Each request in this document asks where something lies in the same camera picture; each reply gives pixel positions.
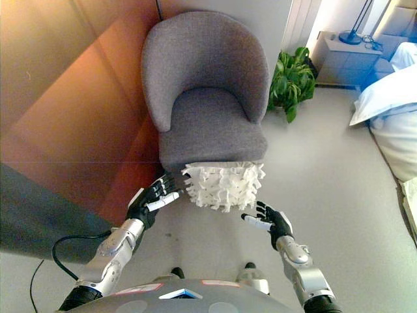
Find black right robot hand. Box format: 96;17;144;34
240;201;294;244

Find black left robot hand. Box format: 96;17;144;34
126;172;182;229

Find white fluffy mop head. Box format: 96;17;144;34
180;160;266;213

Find white bed pillow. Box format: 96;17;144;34
349;74;417;128

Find silver right robot leg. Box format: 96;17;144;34
236;262;270;296

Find silver robot leg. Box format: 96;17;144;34
152;267;185;285
236;262;270;296

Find silver left robot leg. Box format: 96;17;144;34
152;267;185;285

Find grey robot torso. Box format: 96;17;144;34
97;280;307;313

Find green potted plant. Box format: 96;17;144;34
266;47;317;124

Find brown wooden wardrobe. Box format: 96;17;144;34
0;0;170;226

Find grey fabric armchair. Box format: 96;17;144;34
140;10;271;173

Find grey nightstand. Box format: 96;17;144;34
314;31;382;87

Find blue floor lamp base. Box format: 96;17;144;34
338;0;368;46

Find black eyeglasses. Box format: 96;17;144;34
360;33;382;50

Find beige upholstered headboard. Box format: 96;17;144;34
373;0;417;45

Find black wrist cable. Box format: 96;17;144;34
51;230;113;284

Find thin grey floor cable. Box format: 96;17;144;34
29;259;45;313

